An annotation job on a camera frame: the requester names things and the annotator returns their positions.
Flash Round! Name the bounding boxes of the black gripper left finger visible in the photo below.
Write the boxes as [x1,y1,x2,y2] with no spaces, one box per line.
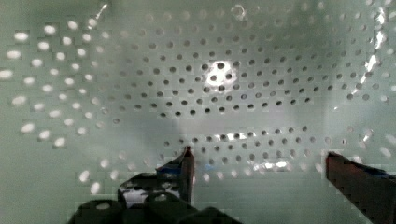
[117,146,194,208]

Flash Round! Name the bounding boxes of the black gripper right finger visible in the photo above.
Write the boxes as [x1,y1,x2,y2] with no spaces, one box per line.
[325,152,396,224]

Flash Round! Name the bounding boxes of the mint green oval strainer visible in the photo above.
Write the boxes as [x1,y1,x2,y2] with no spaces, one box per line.
[1,0,395,224]

